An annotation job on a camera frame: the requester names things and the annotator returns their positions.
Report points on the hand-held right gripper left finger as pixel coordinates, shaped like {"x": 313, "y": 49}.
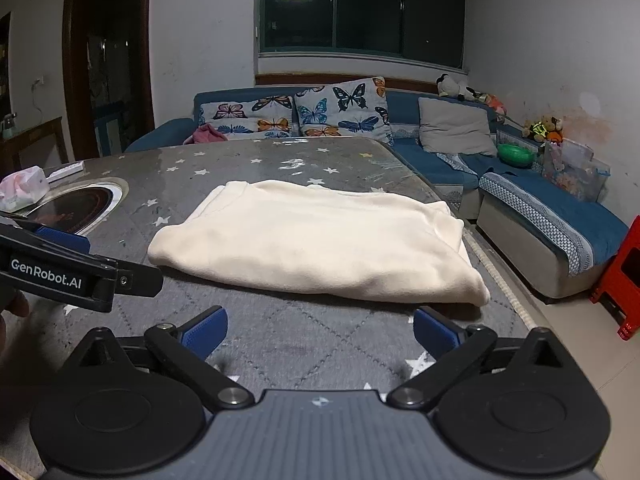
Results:
{"x": 207, "y": 332}

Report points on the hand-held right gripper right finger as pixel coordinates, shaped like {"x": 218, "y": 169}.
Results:
{"x": 432, "y": 332}

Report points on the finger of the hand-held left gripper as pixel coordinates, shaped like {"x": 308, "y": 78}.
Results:
{"x": 140, "y": 277}
{"x": 65, "y": 242}

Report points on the cream sweatshirt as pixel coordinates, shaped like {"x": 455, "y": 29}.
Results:
{"x": 310, "y": 240}

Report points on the person's left hand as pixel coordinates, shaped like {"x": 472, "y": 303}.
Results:
{"x": 15, "y": 305}

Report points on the round black induction cooktop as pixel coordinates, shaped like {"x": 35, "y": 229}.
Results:
{"x": 85, "y": 205}

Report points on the pink tissue pack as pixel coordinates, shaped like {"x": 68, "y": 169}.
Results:
{"x": 22, "y": 187}

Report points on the white remote control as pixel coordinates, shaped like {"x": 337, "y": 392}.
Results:
{"x": 65, "y": 170}

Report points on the wooden side table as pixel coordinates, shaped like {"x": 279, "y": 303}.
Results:
{"x": 30, "y": 132}

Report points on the pink cloth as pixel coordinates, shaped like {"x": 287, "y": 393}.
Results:
{"x": 205, "y": 135}

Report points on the blue corner sofa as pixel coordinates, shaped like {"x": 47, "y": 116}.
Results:
{"x": 525, "y": 195}

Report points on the low butterfly print cushion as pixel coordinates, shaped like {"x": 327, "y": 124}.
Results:
{"x": 245, "y": 115}

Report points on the red plastic stool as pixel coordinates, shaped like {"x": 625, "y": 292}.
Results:
{"x": 620, "y": 280}

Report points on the grey star-print tablecloth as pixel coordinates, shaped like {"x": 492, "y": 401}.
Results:
{"x": 300, "y": 160}

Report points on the plain grey cushion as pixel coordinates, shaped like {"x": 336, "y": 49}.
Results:
{"x": 455, "y": 125}

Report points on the clear plastic toy box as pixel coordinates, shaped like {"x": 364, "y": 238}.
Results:
{"x": 575, "y": 170}

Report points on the brown plush toy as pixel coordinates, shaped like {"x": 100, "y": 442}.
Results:
{"x": 542, "y": 129}

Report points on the pink plush toy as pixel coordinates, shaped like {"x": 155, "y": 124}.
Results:
{"x": 490, "y": 104}

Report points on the large butterfly print cushion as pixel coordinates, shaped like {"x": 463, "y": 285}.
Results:
{"x": 345, "y": 107}

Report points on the panda plush toy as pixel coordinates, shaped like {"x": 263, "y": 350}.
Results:
{"x": 450, "y": 87}

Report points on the green-framed window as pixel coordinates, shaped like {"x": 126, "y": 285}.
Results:
{"x": 365, "y": 5}

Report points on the white wall socket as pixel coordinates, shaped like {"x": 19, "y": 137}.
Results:
{"x": 38, "y": 81}

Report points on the dark wooden door frame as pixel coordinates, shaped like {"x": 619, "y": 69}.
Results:
{"x": 144, "y": 60}

